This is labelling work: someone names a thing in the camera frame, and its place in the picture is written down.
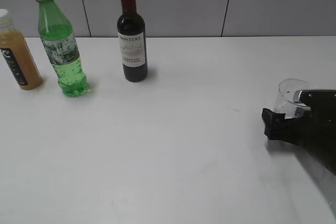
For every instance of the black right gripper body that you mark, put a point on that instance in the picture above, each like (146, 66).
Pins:
(313, 130)

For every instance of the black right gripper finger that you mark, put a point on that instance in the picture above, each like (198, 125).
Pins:
(275, 126)

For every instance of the green sprite bottle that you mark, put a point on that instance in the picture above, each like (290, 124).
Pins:
(58, 39)

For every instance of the dark red wine bottle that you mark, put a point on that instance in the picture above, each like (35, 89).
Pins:
(132, 42)

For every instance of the orange juice bottle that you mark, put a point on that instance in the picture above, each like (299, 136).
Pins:
(17, 55)

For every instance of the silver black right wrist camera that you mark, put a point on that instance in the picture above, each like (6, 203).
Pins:
(320, 101)

